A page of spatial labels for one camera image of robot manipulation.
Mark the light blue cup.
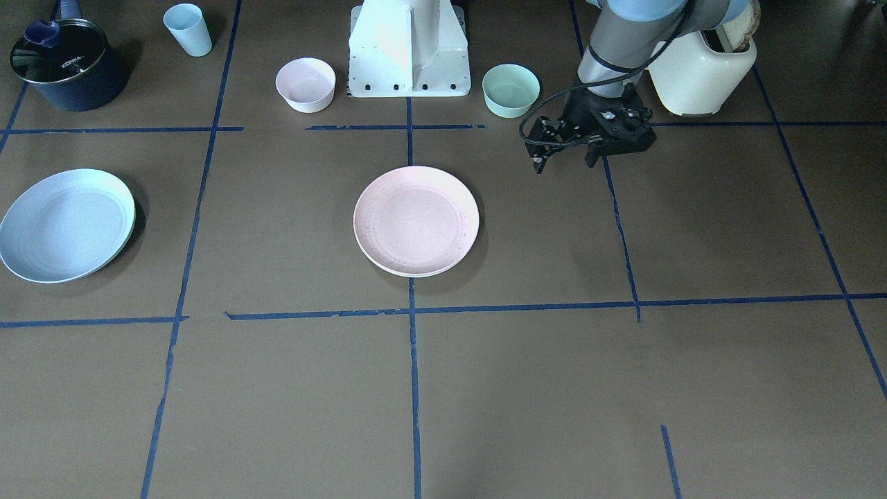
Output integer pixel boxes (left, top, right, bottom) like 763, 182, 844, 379
164, 3, 212, 57

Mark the pink plate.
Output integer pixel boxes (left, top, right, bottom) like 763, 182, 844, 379
353, 166, 480, 278

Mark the bread slice in toaster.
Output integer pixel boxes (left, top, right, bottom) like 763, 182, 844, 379
716, 1, 761, 53

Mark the blue plate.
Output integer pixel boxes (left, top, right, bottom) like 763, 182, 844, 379
1, 168, 136, 284

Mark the pink bowl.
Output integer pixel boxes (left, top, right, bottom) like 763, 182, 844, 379
275, 58, 337, 114

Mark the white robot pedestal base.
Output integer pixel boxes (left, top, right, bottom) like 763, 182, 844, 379
346, 1, 471, 98

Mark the cream toaster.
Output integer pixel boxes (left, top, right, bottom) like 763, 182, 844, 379
647, 22, 757, 116

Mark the green bowl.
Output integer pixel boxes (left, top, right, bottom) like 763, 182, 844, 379
482, 64, 541, 118

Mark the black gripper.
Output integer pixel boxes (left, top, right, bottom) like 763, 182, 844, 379
530, 83, 656, 174

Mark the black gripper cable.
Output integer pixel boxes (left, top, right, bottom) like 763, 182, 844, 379
519, 0, 696, 148

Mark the dark blue saucepan with lid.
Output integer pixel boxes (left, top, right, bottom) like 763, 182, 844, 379
9, 1, 130, 112

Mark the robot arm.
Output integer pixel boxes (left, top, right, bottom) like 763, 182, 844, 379
519, 1, 747, 173

